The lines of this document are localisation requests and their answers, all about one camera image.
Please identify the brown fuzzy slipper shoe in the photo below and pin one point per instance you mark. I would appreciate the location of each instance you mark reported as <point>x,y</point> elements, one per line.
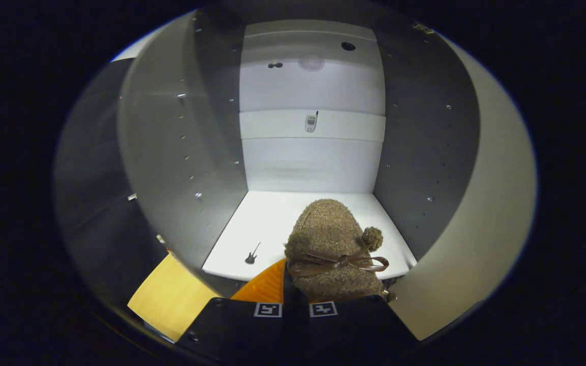
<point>328,229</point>

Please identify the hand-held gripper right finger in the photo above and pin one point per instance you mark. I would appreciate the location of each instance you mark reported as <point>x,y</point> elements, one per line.
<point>364,330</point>

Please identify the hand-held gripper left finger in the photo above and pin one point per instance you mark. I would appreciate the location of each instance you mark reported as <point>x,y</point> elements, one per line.
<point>237,330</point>

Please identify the grey shoe cabinet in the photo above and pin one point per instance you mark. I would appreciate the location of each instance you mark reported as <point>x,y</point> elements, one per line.
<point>171,152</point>

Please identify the grey shoe cabinet door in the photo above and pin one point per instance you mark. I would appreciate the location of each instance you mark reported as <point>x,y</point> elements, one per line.
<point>486,229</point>

